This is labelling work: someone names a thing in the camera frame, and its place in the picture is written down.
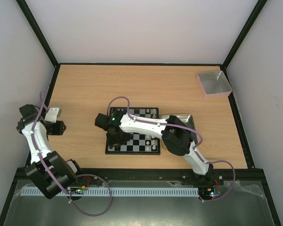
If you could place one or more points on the black frame post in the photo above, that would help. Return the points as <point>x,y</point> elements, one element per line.
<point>37,31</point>
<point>244,32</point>

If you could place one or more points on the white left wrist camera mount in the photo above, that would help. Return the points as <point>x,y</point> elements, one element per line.
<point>52,114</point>

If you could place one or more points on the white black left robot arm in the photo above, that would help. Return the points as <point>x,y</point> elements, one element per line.
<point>50,173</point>

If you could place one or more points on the black frame post left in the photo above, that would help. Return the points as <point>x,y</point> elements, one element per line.
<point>37,31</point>

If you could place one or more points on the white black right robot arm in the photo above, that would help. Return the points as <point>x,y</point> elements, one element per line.
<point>178,139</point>

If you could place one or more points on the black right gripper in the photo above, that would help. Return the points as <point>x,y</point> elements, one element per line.
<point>116,140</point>

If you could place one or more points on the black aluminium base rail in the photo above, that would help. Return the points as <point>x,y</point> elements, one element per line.
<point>185,176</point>

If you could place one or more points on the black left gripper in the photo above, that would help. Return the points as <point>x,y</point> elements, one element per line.
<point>59,130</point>

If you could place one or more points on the black frame post right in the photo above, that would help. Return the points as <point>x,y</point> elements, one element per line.
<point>244,32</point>

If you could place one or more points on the white slotted cable duct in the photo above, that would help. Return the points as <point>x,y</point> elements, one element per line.
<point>139,192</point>

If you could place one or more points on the black white chess board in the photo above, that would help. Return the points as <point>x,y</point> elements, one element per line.
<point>136,146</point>

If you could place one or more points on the white chess piece row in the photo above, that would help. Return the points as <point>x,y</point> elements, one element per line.
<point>149,140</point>

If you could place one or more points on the gold metal tin tray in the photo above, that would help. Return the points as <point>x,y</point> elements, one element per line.
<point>187,120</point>

